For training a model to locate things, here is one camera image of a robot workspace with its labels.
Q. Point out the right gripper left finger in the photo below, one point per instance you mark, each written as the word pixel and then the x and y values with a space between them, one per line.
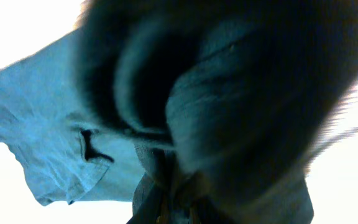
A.
pixel 146 204

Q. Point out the black t-shirt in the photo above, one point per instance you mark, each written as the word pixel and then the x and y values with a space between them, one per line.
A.
pixel 217 99

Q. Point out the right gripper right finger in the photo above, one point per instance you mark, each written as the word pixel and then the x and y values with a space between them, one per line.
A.
pixel 203 212

